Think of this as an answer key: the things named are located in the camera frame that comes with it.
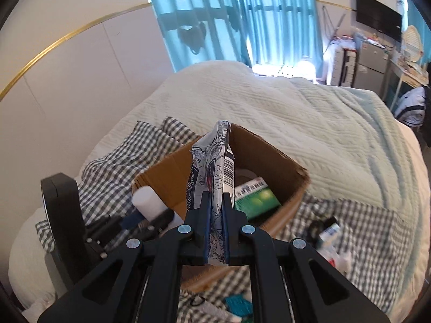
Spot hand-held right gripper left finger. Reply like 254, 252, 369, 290
37, 191, 211, 323

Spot floral print tissue packet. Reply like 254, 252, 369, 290
186, 120, 236, 266

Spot dark garment behind curtain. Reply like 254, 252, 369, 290
177, 22, 207, 54

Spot white textured quilt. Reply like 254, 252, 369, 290
91, 61, 431, 310

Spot white flat strip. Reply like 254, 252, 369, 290
199, 301, 244, 322

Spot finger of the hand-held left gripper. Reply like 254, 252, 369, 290
145, 209, 176, 239
101, 210, 149, 243

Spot blue and white small box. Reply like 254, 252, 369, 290
318, 217, 340, 243

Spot teal packet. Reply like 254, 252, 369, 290
225, 294, 253, 317

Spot white desk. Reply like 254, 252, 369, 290
380, 57, 431, 108

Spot grey checked cloth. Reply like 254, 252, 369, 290
35, 116, 415, 323

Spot green medicine box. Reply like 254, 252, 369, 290
234, 179, 281, 219

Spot grey small fridge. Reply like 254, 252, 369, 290
353, 35, 389, 91

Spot teal sheer curtain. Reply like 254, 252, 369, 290
140, 0, 253, 73
234, 0, 325, 71

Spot white round lattice panel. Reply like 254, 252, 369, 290
402, 27, 425, 64

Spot white plastic bottle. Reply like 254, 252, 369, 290
131, 187, 176, 223

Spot white bedding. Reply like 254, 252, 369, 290
8, 205, 85, 312

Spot white and navy jacket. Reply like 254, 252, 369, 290
394, 86, 425, 128

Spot black wall television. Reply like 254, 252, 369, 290
355, 0, 403, 43

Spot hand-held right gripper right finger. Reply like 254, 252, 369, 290
221, 192, 391, 323

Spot brown cardboard box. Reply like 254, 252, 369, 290
131, 123, 310, 293

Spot white drawer unit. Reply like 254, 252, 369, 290
330, 45, 357, 86

